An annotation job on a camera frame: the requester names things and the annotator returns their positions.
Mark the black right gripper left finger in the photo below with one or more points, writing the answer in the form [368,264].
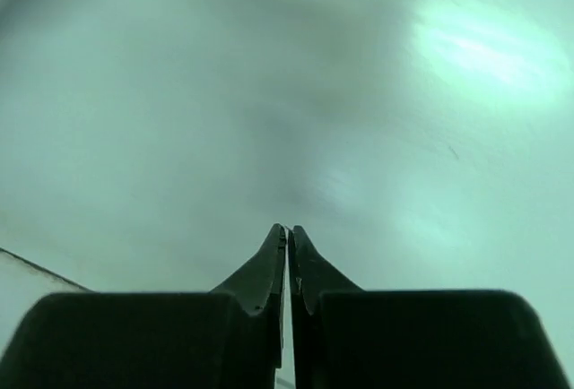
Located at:
[228,337]

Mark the white pillow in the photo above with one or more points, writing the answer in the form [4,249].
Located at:
[150,144]

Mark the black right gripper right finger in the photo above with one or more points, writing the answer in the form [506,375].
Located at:
[347,337]

